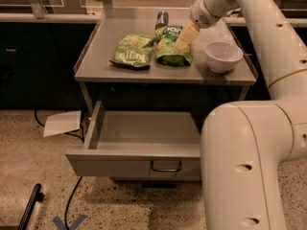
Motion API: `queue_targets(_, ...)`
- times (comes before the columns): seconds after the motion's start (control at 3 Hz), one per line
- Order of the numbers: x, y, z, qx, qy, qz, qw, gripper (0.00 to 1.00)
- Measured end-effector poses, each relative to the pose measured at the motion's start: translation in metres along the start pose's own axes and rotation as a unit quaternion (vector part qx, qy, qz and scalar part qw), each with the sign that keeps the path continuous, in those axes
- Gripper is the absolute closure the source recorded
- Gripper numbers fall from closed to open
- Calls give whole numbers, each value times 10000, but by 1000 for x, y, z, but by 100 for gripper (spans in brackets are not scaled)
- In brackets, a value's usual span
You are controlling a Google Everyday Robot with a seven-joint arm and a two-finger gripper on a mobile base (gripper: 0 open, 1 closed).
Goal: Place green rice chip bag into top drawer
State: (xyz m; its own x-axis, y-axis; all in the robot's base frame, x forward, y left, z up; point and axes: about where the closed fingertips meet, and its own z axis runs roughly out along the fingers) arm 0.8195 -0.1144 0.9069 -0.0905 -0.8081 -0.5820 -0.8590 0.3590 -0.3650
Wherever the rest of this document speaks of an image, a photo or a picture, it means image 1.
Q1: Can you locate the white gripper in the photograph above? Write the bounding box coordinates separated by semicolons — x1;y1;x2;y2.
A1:
175;0;239;51

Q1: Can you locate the green dang rice chip bag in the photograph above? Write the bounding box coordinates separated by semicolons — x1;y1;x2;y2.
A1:
154;25;193;66

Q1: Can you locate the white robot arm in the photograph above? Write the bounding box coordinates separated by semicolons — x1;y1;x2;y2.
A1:
190;0;307;230

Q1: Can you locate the green kettle chip bag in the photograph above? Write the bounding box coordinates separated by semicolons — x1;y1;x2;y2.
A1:
109;34;155;69

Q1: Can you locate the open grey top drawer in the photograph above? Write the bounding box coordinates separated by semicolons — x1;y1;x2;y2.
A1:
66;101;201;181

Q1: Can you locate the white ceramic bowl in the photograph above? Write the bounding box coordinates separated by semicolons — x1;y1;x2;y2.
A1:
203;41;243;73

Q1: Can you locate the grey background table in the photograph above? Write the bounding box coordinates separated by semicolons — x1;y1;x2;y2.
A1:
273;0;307;18

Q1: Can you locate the grey metal cabinet table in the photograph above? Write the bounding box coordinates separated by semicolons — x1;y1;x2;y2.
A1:
75;8;257;100

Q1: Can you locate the dark counter cabinet left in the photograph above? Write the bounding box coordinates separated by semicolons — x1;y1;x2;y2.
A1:
0;22;94;109

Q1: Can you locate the white paper sheet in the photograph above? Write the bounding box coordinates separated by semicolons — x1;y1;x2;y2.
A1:
43;110;82;137

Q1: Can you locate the blue tape cross mark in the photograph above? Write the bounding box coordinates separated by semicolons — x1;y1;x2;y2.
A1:
52;214;88;230

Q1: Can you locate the black bar object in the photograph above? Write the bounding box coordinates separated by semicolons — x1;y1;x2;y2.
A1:
17;183;45;230

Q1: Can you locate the black drawer handle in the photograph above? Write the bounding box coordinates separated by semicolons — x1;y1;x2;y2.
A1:
150;161;182;173

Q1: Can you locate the black cable on left floor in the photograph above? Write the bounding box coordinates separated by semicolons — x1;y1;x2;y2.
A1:
34;108;85;230

